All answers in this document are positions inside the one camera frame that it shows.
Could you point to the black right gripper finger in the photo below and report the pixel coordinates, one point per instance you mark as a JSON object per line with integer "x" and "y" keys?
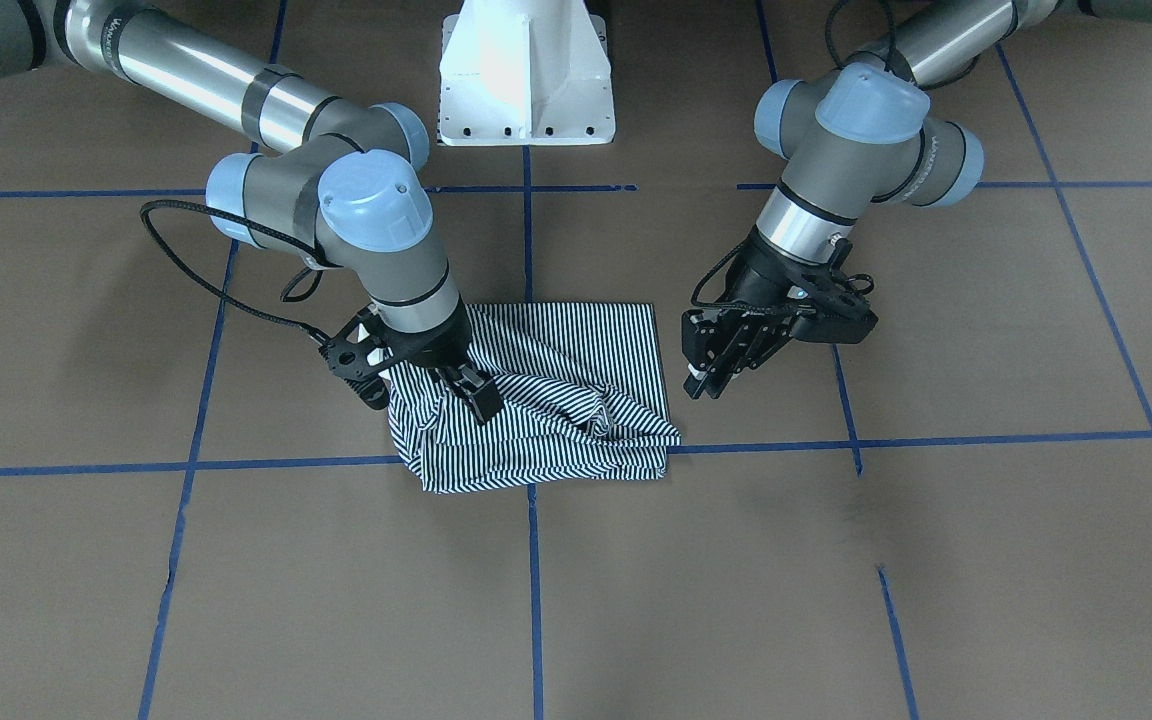
{"x": 467, "y": 384}
{"x": 494, "y": 403}

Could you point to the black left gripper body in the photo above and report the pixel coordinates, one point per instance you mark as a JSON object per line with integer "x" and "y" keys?
{"x": 763, "y": 277}

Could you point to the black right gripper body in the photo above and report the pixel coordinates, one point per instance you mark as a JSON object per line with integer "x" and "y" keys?
{"x": 433, "y": 347}

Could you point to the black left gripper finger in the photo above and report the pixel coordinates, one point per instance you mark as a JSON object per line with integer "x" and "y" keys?
{"x": 708, "y": 341}
{"x": 757, "y": 340}

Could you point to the navy white striped polo shirt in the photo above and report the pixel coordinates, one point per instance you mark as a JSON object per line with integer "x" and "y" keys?
{"x": 584, "y": 397}

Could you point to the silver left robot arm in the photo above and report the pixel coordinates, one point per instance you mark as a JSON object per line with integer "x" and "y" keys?
{"x": 861, "y": 135}

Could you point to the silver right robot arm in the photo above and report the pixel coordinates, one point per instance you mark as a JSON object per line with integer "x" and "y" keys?
{"x": 333, "y": 184}

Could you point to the brown table cover mat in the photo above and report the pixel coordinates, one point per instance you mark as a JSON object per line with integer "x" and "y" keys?
{"x": 952, "y": 520}

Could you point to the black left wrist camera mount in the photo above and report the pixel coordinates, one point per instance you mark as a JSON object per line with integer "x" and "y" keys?
{"x": 835, "y": 309}

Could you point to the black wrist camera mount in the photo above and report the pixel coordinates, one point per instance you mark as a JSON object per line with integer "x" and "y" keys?
{"x": 359, "y": 353}
{"x": 835, "y": 309}

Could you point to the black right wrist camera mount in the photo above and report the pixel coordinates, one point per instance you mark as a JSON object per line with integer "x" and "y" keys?
{"x": 359, "y": 353}

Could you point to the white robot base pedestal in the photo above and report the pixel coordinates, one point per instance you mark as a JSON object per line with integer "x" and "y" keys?
{"x": 526, "y": 73}

